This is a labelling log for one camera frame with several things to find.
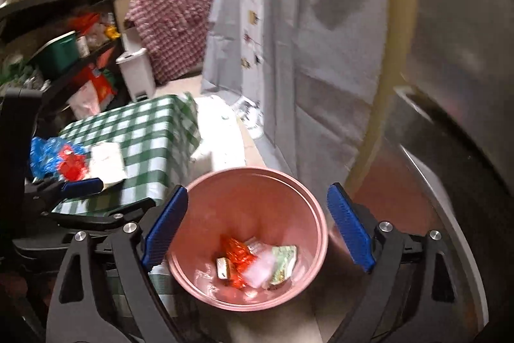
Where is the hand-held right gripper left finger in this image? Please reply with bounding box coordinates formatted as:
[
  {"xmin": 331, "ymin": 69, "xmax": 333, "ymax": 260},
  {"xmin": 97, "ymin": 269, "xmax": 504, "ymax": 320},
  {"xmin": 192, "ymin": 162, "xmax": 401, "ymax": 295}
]
[{"xmin": 45, "ymin": 184, "xmax": 189, "ymax": 343}]

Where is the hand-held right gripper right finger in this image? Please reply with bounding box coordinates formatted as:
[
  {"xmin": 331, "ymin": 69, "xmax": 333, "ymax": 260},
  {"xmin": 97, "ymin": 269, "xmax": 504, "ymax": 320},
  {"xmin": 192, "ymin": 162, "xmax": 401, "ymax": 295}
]
[{"xmin": 326, "ymin": 183, "xmax": 483, "ymax": 343}]

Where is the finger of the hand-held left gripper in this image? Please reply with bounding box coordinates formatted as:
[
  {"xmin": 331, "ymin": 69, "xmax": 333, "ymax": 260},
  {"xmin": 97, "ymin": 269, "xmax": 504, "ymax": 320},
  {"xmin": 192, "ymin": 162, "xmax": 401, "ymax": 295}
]
[
  {"xmin": 50, "ymin": 197, "xmax": 157, "ymax": 233},
  {"xmin": 24, "ymin": 177, "xmax": 104, "ymax": 207}
]

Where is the red plastic mesh bag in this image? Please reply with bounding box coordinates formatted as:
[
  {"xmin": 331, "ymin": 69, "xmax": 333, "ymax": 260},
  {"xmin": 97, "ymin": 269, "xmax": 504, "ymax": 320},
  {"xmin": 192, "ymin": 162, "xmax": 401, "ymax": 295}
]
[{"xmin": 59, "ymin": 150, "xmax": 88, "ymax": 182}]

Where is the blue plastic bag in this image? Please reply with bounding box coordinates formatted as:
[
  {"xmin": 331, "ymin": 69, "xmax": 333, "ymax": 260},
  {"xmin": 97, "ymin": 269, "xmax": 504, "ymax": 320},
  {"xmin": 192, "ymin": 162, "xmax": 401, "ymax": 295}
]
[{"xmin": 30, "ymin": 136, "xmax": 81, "ymax": 183}]

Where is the white paper carton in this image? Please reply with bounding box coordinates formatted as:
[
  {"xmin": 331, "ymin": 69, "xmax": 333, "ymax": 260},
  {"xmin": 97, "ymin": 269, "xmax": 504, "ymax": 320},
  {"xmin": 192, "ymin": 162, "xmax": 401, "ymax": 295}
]
[{"xmin": 89, "ymin": 142, "xmax": 127, "ymax": 191}]

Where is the small brown yellow packet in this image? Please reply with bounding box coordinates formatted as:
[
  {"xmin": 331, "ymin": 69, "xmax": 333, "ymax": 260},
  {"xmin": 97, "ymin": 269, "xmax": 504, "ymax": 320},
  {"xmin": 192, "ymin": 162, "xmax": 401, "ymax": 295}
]
[{"xmin": 216, "ymin": 258, "xmax": 232, "ymax": 282}]

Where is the green snack packet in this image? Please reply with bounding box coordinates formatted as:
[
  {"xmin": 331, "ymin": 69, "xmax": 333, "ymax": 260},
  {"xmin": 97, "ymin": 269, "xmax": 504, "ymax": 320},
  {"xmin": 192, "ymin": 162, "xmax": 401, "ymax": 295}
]
[{"xmin": 270, "ymin": 245, "xmax": 298, "ymax": 285}]

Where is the red foil wrapper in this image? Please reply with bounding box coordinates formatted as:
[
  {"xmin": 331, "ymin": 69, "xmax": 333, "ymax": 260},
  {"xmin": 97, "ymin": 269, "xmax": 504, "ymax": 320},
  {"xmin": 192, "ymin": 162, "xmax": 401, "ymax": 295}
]
[{"xmin": 221, "ymin": 235, "xmax": 258, "ymax": 289}]

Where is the pink plastic bucket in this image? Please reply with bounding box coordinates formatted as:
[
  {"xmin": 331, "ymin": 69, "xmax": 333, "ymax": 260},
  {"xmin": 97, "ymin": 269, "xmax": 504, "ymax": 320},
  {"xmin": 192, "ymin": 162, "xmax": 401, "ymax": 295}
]
[{"xmin": 166, "ymin": 167, "xmax": 329, "ymax": 312}]

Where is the green checkered tablecloth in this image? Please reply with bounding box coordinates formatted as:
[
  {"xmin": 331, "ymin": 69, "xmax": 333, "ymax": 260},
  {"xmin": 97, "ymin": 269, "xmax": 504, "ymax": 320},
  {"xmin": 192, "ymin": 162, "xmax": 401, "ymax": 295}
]
[{"xmin": 52, "ymin": 94, "xmax": 201, "ymax": 297}]

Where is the green plastic bag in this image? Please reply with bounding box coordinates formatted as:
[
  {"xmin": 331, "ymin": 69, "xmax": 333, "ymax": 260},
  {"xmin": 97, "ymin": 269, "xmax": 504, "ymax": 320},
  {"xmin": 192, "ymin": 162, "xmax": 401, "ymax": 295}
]
[{"xmin": 0, "ymin": 58, "xmax": 41, "ymax": 88}]

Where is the red white plastic bag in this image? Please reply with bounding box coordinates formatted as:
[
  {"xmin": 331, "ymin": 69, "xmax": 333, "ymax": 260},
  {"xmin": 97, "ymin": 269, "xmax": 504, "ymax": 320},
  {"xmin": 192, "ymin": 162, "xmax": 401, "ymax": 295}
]
[{"xmin": 68, "ymin": 64, "xmax": 115, "ymax": 119}]

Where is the green cooler box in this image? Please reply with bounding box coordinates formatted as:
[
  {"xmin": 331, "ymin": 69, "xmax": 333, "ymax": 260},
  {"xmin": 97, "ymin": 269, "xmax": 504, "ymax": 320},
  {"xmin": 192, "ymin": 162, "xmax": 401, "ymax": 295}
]
[{"xmin": 34, "ymin": 32, "xmax": 81, "ymax": 76}]

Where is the white pedal bin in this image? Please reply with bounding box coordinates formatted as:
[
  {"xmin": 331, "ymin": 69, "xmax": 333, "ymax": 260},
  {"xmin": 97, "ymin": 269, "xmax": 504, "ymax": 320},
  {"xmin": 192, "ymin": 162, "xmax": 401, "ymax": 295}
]
[{"xmin": 116, "ymin": 27, "xmax": 156, "ymax": 100}]

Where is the grey deer print curtain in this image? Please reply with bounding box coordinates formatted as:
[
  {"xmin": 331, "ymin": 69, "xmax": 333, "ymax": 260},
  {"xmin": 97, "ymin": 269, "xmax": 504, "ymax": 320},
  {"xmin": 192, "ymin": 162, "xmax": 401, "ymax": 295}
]
[{"xmin": 192, "ymin": 0, "xmax": 402, "ymax": 189}]

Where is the red plaid shirt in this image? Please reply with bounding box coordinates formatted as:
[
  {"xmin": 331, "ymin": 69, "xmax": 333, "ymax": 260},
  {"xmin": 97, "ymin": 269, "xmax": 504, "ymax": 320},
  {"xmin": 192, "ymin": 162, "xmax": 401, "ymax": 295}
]
[{"xmin": 124, "ymin": 0, "xmax": 221, "ymax": 84}]

